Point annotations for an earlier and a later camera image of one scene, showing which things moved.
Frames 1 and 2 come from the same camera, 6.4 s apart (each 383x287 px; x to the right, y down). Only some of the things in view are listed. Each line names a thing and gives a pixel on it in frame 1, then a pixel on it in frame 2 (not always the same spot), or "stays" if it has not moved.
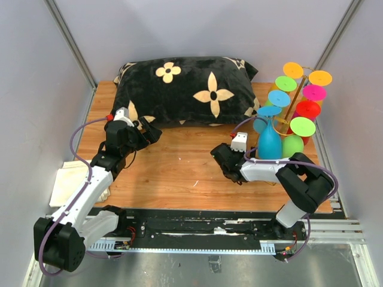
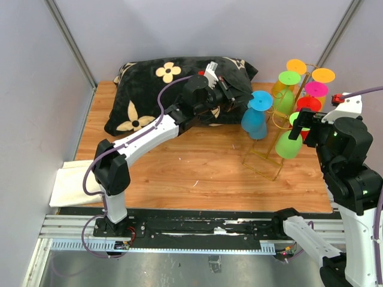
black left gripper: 152,134 -> 227,93
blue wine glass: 279,98 -> 254,120
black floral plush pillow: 199,91 stays
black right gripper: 232,150 -> 305,118
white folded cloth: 68,180 stays
